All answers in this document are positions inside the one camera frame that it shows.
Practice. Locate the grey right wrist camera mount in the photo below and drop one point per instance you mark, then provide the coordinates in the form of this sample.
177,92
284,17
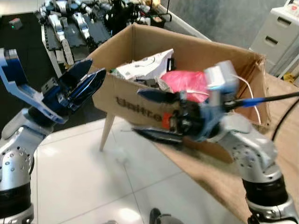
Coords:
222,77

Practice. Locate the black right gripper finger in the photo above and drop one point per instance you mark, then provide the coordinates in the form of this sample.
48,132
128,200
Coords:
161,95
161,135

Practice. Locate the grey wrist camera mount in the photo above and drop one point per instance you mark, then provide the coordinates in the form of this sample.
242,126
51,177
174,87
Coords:
222,77
14,70

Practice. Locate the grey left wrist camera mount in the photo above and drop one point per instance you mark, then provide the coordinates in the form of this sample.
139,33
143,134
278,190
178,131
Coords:
14,70

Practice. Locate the red plastic bag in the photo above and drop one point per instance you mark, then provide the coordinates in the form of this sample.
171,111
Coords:
184,81

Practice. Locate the black equipment heap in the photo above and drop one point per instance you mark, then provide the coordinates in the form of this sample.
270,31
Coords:
119,18

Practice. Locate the large brown cardboard box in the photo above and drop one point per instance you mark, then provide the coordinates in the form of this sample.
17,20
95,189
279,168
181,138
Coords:
140,100

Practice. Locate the wooden table leg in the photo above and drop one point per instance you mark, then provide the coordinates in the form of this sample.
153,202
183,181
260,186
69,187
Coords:
106,133

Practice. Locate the white printed carton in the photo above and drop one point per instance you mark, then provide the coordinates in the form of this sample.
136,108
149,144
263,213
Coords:
145,67

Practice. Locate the small yellow object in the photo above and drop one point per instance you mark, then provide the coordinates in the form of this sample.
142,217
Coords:
289,78

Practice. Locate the white drawer cabinet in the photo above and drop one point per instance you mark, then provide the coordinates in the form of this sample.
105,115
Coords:
275,32

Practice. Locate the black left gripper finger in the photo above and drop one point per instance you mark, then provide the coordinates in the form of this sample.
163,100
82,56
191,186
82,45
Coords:
88,88
74,73

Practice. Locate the black floor mat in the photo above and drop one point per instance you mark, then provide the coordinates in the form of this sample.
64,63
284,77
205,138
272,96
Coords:
28,46

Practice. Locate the grey robot lying down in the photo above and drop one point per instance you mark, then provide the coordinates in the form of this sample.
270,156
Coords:
58,28

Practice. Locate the small grey box green light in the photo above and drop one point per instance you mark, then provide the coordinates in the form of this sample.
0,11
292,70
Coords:
15,23

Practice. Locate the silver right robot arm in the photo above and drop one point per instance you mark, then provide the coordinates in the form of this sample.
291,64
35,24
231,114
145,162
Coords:
252,154

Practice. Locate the crumpled clear plastic scrap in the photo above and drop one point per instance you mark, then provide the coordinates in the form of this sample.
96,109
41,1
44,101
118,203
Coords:
121,157

